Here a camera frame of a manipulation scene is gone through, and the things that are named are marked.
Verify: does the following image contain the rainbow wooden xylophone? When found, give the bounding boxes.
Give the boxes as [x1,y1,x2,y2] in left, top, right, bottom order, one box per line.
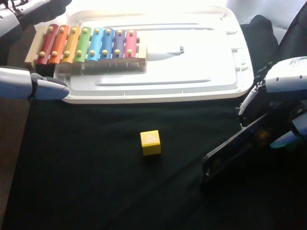
[24,23,148,76]

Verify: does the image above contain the white plastic lid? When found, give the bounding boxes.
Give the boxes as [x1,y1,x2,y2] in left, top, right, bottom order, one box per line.
[54,6,255,104]

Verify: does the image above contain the black table cloth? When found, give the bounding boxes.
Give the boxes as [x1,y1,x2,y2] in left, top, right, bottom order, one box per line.
[0,0,307,230]

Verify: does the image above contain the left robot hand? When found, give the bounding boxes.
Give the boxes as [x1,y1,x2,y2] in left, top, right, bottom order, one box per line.
[0,0,71,101]

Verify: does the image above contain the black chair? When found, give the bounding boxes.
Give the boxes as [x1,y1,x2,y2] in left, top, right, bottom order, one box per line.
[275,1,307,60]

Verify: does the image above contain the yellow wooden cube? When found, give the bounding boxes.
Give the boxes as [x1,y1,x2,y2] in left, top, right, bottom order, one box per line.
[140,130,161,157]

